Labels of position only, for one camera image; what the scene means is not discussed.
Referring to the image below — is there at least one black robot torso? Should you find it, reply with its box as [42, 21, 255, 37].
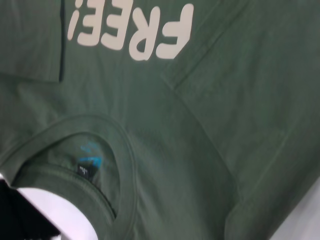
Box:
[0, 174, 62, 240]

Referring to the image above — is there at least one dark green FREE t-shirt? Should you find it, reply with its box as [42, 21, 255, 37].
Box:
[0, 0, 320, 240]

